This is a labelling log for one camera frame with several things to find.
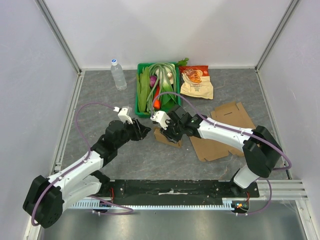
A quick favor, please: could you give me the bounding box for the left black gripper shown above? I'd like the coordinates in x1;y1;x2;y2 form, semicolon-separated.
115;117;151;149

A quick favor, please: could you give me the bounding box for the small brown cardboard box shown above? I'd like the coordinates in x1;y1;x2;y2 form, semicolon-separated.
153;127;182;148

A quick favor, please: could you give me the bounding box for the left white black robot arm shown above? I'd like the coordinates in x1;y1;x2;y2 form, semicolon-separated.
22;118;151;229

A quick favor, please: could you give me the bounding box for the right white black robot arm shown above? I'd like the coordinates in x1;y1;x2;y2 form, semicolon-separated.
152;105;282;197

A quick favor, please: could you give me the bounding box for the orange carrot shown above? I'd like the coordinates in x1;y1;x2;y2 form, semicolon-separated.
152;85;161;110

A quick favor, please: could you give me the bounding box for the green bok choy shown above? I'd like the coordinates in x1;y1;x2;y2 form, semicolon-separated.
160;81;177;110

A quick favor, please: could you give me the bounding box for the green leafy vegetable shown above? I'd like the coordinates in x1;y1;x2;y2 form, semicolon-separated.
137;67;150;113

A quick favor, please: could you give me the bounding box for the green plastic crate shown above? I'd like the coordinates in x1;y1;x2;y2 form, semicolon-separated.
135;62;181;118

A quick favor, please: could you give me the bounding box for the purple onion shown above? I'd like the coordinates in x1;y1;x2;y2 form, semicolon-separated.
149;75;157;88

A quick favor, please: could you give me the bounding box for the white mushroom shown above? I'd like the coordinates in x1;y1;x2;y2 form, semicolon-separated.
167;72;174;81

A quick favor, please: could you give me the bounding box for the orange beige snack bag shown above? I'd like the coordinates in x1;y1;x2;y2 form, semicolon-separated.
179;65;214;100

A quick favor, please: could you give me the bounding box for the flat brown cardboard sheet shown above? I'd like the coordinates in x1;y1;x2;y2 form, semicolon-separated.
190;101;256;162

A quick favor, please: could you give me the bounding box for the clear plastic water bottle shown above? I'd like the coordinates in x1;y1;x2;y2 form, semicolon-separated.
110;58;127;91

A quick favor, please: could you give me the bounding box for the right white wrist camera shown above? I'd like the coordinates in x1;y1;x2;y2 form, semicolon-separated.
150;110;171;130

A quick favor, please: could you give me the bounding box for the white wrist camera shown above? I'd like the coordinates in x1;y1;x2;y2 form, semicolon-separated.
150;110;171;130
113;106;133;124

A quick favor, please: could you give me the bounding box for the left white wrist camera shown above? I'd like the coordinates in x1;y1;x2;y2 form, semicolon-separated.
113;106;133;124

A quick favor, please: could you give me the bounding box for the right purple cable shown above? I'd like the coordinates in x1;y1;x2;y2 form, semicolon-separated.
149;92;293;216

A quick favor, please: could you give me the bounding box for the purple cable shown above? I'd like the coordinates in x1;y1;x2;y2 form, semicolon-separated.
30;101;135;227
149;92;293;216

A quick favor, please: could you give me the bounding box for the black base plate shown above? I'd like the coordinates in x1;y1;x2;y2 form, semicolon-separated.
95;179;260;206

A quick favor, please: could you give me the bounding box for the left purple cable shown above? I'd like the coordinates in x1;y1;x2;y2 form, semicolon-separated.
30;101;135;227

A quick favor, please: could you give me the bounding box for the grey slotted cable duct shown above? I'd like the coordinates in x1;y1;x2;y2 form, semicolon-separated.
69;197;235;211

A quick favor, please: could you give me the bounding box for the left aluminium frame post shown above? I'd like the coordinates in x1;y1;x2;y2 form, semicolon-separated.
34;0;83;75

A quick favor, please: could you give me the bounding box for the aluminium frame post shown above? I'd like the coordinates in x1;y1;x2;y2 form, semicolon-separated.
34;0;83;75
254;0;302;73

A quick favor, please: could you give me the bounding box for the right aluminium frame post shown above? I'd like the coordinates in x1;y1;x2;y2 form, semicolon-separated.
254;0;302;73

